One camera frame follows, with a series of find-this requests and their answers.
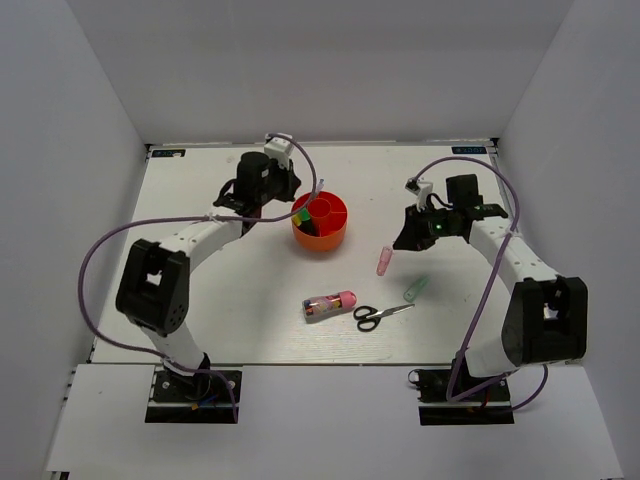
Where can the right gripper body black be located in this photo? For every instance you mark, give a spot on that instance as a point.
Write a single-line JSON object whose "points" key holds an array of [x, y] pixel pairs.
{"points": [[440, 222]]}

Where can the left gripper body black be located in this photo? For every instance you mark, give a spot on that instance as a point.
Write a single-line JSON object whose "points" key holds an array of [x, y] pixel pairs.
{"points": [[279, 185]]}

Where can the pink correction tape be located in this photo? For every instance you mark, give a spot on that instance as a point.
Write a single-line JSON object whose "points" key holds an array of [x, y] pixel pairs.
{"points": [[384, 260]]}

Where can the green correction tape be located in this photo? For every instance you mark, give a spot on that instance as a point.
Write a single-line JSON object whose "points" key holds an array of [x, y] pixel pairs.
{"points": [[415, 289]]}

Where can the blue pen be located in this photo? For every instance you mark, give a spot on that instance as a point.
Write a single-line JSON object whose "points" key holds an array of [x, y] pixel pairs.
{"points": [[318, 188]]}

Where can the green black highlighter marker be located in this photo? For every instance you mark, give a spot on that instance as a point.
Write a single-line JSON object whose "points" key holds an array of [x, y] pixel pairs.
{"points": [[303, 222]]}

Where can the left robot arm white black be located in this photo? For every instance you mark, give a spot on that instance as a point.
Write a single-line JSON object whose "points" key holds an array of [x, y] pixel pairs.
{"points": [[155, 287]]}

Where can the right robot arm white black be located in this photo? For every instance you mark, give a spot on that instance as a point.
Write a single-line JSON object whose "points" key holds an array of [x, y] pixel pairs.
{"points": [[546, 318]]}

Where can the orange round organizer container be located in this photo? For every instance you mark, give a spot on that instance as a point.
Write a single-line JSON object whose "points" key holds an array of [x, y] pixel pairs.
{"points": [[330, 217]]}

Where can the right blue label sticker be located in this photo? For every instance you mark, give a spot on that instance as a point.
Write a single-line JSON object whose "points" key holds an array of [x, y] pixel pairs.
{"points": [[468, 150]]}

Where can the blue label sticker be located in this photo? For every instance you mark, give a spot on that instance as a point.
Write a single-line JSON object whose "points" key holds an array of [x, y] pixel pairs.
{"points": [[168, 153], [468, 150]]}

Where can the left blue label sticker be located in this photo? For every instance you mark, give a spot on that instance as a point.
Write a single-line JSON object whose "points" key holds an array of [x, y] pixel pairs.
{"points": [[168, 153]]}

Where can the pink capped eraser bottle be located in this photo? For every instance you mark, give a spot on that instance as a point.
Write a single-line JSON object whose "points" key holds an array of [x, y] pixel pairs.
{"points": [[319, 308]]}

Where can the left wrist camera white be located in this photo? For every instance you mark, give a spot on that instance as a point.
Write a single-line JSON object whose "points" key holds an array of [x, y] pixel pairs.
{"points": [[279, 147]]}

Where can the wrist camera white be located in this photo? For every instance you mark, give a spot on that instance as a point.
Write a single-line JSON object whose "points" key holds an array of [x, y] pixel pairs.
{"points": [[279, 147], [421, 188]]}

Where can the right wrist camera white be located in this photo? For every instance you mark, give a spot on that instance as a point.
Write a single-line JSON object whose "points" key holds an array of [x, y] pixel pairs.
{"points": [[421, 188]]}

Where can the black handled scissors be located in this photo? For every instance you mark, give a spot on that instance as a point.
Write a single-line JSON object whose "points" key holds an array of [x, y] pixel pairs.
{"points": [[368, 318]]}

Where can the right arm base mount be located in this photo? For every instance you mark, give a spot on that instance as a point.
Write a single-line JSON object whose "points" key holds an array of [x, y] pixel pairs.
{"points": [[488, 407]]}

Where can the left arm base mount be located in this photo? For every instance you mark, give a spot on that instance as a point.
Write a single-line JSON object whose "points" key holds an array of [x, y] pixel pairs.
{"points": [[172, 402]]}

